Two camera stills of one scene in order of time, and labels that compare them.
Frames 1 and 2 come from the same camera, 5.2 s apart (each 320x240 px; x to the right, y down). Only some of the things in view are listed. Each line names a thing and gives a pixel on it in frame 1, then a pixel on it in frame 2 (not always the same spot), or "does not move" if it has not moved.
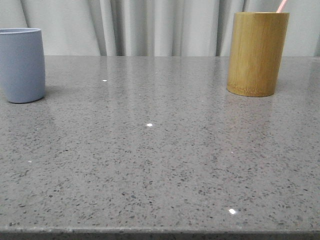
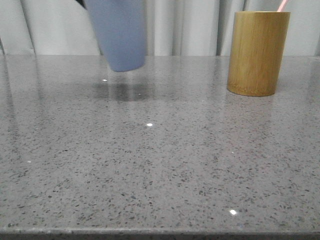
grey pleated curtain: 154,27 does not move
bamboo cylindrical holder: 256,52 does not move
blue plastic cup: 22,74 → 121,27
